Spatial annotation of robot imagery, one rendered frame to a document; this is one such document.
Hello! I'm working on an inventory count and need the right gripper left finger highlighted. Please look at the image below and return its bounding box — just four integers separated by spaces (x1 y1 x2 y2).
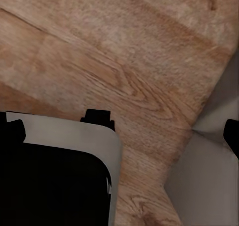
0 119 26 179

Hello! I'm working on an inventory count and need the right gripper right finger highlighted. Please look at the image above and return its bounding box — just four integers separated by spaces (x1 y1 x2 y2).
223 119 239 159

